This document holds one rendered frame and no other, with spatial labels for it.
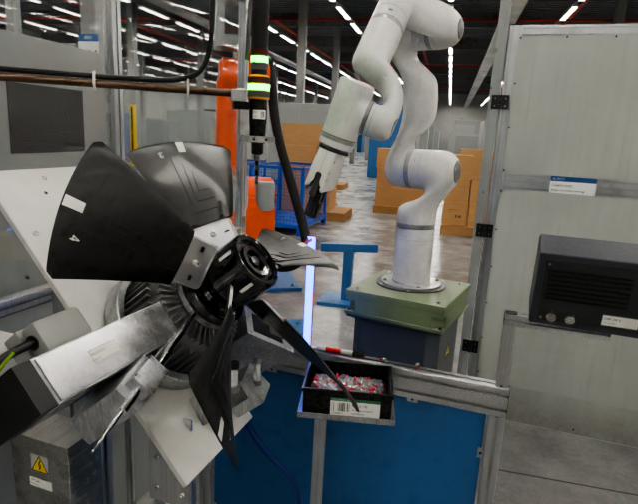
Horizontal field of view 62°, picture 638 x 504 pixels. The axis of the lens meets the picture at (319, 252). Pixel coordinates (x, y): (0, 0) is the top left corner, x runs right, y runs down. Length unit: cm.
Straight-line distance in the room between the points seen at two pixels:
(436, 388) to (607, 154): 166
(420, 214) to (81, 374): 109
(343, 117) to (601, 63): 178
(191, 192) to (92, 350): 40
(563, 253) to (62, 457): 113
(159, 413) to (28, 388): 33
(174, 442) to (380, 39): 98
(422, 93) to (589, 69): 134
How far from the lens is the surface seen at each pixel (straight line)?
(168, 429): 108
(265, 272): 101
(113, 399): 88
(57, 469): 125
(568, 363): 299
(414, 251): 164
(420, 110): 159
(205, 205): 111
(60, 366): 85
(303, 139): 915
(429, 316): 153
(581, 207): 280
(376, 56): 131
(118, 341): 93
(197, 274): 100
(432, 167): 159
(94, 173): 89
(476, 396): 146
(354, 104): 122
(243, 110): 107
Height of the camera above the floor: 147
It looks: 13 degrees down
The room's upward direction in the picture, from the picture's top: 3 degrees clockwise
